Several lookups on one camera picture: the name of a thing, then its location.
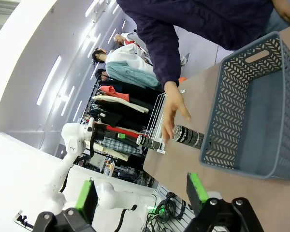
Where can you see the large grey plastic basket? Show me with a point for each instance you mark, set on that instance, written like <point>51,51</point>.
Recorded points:
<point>261,116</point>

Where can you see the bystander in white coat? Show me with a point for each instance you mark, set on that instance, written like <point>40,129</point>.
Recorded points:
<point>128,65</point>

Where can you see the dark haired bystander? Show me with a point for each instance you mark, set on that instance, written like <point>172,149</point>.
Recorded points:
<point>102,74</point>

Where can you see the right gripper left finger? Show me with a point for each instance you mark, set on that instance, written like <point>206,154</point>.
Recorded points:
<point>85,200</point>

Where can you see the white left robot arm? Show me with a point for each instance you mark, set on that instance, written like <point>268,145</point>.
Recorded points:
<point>72,142</point>

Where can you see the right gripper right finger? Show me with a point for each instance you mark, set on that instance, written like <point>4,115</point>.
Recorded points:
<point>197,191</point>

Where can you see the person in dark jacket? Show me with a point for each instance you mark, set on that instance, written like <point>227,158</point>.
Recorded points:
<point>207,21</point>

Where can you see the rack of dark clothes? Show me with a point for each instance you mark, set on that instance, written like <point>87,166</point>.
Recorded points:
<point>120,113</point>

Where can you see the person's right forearm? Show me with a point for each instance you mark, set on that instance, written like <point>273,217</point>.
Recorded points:
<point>164,55</point>

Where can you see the bystander in red white top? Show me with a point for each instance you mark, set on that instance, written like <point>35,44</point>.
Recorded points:
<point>128,39</point>

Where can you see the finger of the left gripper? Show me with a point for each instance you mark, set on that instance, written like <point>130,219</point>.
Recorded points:
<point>119,135</point>

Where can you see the person's light blue jeans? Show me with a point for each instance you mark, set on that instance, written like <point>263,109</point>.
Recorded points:
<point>275,21</point>

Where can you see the orange cloth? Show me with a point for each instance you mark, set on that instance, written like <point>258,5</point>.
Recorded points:
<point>182,79</point>

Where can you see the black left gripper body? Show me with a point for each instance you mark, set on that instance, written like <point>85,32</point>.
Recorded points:
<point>100,131</point>

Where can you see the person's left hand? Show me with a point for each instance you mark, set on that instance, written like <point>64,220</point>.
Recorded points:
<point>286,12</point>

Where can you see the long ceiling light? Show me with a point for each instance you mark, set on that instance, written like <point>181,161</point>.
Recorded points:
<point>49,79</point>
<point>111,36</point>
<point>77,110</point>
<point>94,45</point>
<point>67,100</point>

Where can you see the person's right hand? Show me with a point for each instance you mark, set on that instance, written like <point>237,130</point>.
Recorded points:
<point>170,108</point>

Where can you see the black Pepsi can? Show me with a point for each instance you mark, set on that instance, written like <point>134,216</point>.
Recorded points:
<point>148,142</point>
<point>189,137</point>

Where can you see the small black bracket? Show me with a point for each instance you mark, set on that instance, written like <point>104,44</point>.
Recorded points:
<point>23,219</point>

